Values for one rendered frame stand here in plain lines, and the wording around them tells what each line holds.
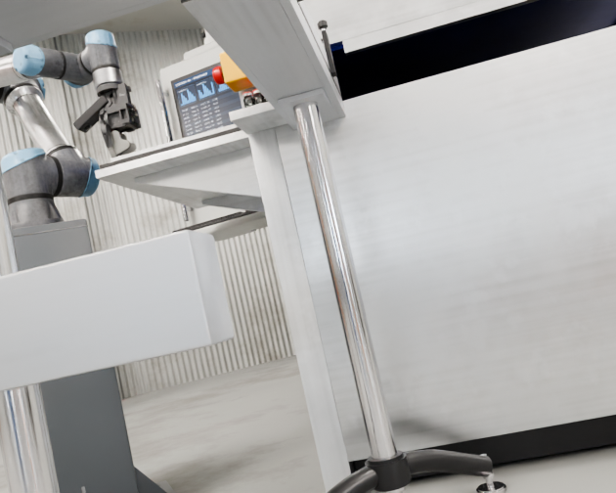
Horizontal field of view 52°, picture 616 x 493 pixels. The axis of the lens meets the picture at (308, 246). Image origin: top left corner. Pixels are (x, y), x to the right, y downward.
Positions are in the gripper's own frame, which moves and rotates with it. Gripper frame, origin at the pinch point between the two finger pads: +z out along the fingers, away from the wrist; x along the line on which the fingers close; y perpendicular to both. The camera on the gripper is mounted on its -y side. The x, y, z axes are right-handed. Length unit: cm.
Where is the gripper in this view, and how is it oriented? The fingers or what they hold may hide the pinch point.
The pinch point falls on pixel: (116, 162)
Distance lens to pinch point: 174.3
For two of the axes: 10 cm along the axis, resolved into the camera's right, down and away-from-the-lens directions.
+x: 1.8, 0.5, 9.8
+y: 9.6, -2.3, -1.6
